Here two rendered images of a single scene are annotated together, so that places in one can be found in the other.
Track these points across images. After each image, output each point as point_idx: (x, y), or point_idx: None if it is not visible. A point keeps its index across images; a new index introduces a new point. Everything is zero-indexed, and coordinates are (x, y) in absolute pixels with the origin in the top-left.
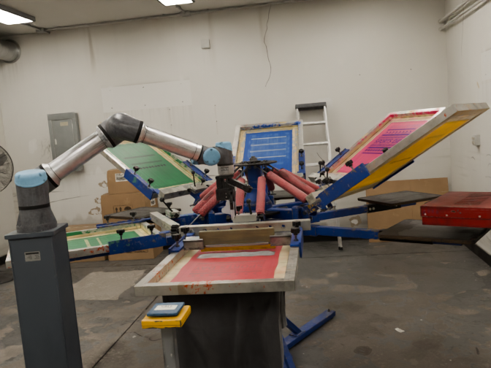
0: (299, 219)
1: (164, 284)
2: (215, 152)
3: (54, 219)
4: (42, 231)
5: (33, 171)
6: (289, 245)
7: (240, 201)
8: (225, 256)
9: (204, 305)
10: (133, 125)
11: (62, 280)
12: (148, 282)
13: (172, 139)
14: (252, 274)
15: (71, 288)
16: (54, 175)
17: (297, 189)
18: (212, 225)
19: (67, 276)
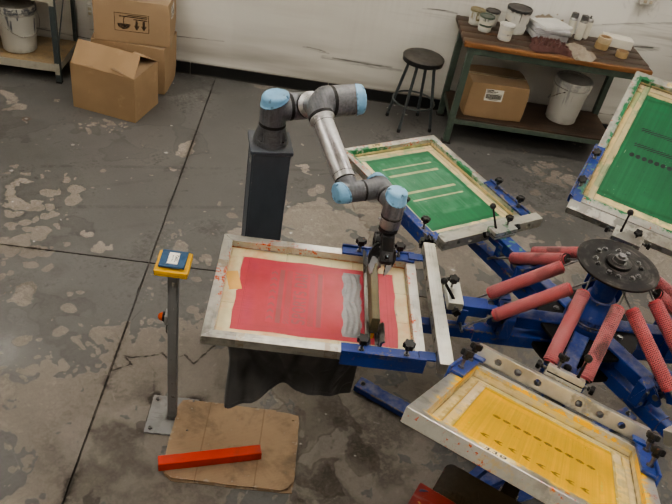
0: (450, 353)
1: (223, 250)
2: (337, 191)
3: (271, 143)
4: (252, 146)
5: (274, 95)
6: None
7: (509, 282)
8: (343, 295)
9: None
10: (309, 108)
11: (261, 191)
12: (237, 241)
13: (326, 147)
14: (264, 314)
15: (280, 203)
16: (302, 108)
17: (559, 340)
18: (430, 269)
19: (275, 192)
